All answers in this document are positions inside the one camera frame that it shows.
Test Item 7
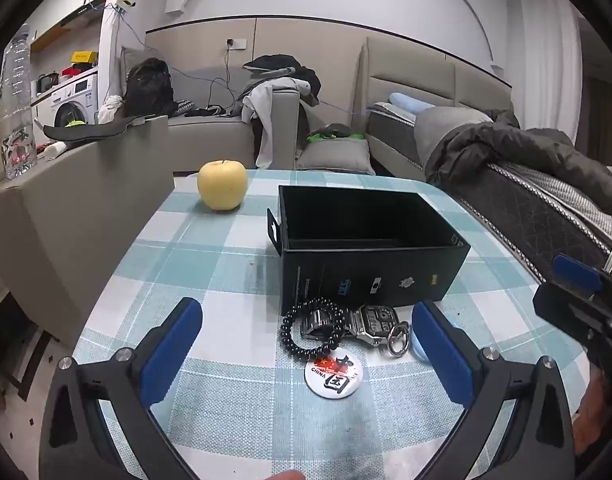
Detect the black jacket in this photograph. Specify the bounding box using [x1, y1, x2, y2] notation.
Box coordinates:
[242, 54, 321, 107]

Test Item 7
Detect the silver digital wristwatch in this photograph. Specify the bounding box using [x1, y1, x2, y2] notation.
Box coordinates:
[301, 304, 401, 348]

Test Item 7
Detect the silver metal ring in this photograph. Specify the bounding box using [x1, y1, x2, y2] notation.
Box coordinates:
[388, 324, 411, 358]

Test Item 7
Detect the black bead bracelet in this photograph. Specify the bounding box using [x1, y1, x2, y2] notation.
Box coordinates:
[281, 297, 345, 360]

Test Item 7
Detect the white grey garment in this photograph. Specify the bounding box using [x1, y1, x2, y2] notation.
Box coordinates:
[242, 79, 313, 171]

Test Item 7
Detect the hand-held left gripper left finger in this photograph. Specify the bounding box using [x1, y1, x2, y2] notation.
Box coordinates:
[38, 296, 204, 480]

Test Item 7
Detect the black flat tray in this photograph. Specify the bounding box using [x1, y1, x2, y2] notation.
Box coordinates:
[43, 115, 169, 142]

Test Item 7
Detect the teal checked tablecloth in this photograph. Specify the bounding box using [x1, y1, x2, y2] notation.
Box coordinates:
[73, 169, 592, 480]

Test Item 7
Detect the yellow apple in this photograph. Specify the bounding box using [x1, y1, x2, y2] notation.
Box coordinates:
[197, 159, 249, 211]

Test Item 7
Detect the beige upholstered bed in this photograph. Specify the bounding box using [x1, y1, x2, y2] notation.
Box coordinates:
[356, 37, 612, 283]

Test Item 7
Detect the white cloth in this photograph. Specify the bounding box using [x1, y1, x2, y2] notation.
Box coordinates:
[98, 95, 124, 124]

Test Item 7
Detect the dark grey puffer jacket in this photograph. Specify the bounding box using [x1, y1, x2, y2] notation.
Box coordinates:
[426, 110, 612, 221]

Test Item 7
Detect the light blue pillow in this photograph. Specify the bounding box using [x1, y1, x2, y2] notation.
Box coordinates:
[390, 92, 437, 114]

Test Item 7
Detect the black cardboard box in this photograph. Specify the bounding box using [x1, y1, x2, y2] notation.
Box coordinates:
[267, 185, 471, 307]

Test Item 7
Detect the black cable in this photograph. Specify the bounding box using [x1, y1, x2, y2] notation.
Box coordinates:
[207, 49, 238, 111]

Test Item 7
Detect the grey upholstered sofa section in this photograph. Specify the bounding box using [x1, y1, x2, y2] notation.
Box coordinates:
[0, 115, 177, 346]

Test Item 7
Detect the grey blanket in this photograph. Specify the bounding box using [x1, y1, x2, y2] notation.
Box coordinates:
[415, 107, 494, 162]

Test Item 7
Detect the person's right hand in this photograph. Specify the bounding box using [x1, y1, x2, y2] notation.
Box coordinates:
[572, 374, 612, 457]

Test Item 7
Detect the green black cloth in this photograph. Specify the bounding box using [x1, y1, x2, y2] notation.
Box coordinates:
[306, 124, 365, 144]

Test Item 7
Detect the black backpack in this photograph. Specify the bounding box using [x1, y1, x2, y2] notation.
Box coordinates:
[123, 57, 175, 118]

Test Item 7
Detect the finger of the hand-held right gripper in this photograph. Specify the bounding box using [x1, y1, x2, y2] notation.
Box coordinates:
[532, 282, 612, 356]
[551, 254, 612, 301]

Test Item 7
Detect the grey sofa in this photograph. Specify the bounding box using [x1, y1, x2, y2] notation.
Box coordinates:
[120, 42, 301, 173]

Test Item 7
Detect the grey pillow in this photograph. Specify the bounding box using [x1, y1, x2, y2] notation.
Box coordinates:
[295, 135, 375, 176]

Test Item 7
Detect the white round badge red print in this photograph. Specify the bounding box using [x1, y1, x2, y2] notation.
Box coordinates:
[304, 347, 361, 399]

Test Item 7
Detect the white washing machine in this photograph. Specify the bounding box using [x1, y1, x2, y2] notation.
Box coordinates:
[33, 67, 104, 128]

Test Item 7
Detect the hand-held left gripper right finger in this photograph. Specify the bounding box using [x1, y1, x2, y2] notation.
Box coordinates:
[411, 300, 577, 480]

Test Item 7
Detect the clear plastic water bottle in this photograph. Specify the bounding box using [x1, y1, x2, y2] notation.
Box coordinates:
[0, 22, 39, 181]

